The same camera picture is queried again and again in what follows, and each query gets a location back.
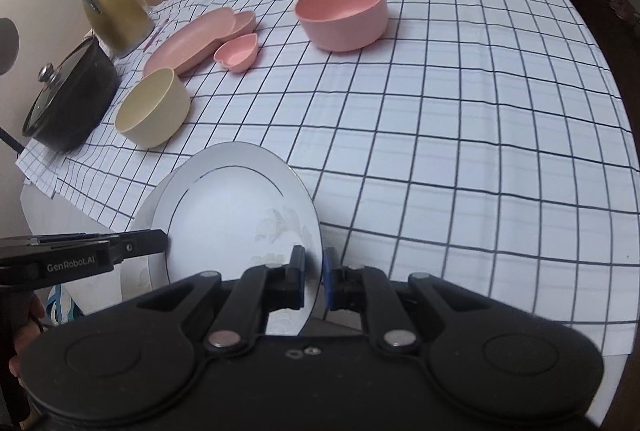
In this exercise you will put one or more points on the small pink plate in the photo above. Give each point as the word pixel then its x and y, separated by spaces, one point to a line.
pixel 245 22

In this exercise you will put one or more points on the glass pot lid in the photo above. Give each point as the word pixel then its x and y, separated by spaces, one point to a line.
pixel 62 78

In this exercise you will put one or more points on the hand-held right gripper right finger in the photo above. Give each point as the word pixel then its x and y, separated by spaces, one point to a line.
pixel 329 281

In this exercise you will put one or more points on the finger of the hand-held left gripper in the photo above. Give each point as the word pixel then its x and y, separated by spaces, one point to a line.
pixel 142 244

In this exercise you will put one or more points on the white checkered tablecloth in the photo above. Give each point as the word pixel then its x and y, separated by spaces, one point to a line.
pixel 425 136

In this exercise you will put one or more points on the blue and white cloth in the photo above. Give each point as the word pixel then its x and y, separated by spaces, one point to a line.
pixel 62 306

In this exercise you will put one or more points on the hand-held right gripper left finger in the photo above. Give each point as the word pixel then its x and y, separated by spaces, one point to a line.
pixel 298 278

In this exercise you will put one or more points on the large pink plate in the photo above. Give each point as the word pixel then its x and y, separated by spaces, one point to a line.
pixel 187 41

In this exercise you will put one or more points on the person's left hand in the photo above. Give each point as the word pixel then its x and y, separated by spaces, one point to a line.
pixel 27 326

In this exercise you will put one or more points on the black cooking pot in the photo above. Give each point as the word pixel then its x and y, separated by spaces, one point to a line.
pixel 80 106

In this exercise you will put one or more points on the white plate with silver rim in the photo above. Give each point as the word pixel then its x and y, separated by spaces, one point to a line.
pixel 230 211

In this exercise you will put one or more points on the gold thermos jug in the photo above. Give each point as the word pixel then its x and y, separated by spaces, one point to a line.
pixel 115 16

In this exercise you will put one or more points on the cream bowl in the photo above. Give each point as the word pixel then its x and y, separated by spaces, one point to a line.
pixel 157 111

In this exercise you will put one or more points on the red pen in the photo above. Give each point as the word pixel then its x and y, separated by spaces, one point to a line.
pixel 151 40

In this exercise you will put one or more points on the pink bowl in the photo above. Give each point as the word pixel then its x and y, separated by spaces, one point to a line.
pixel 345 23

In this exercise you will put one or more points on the grey round object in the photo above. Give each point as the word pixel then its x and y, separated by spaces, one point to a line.
pixel 7 46

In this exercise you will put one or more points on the pink heart-shaped dish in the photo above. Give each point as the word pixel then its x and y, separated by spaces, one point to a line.
pixel 237 53

